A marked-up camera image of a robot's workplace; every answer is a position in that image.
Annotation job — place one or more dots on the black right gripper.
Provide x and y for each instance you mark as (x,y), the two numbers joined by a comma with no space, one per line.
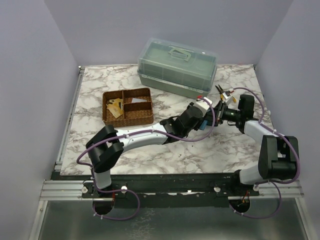
(219,111)

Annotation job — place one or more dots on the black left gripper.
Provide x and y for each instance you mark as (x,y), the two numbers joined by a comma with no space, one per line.
(198,124)

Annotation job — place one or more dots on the blue leather card holder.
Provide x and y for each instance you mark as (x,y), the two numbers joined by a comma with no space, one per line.
(203,125)

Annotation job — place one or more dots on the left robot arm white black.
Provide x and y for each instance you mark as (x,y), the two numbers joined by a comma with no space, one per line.
(106,147)

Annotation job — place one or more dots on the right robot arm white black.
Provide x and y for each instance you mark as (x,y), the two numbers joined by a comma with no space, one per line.
(278,157)

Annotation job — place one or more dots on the white card in basket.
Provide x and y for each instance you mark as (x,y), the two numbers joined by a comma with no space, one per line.
(138,100)

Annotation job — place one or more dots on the tan card in basket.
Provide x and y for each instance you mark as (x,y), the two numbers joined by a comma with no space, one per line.
(115,106)

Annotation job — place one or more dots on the green plastic storage box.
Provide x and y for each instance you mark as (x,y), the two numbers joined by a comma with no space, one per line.
(177,68)

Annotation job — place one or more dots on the brown wicker divided basket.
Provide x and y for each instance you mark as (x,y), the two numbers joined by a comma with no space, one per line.
(134,114)

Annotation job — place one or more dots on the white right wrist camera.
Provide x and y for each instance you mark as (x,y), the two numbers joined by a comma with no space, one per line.
(227,96)

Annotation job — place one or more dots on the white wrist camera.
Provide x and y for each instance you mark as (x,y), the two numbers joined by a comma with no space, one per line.
(227,96)
(203,104)

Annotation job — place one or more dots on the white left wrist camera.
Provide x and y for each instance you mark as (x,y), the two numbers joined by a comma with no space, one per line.
(203,104)

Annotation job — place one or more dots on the yellow handled pliers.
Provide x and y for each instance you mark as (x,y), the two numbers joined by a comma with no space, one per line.
(220,90)

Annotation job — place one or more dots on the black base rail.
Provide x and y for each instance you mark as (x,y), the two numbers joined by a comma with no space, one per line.
(169,190)

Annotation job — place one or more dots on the left aluminium side rail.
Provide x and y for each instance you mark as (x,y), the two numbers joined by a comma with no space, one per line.
(67,128)

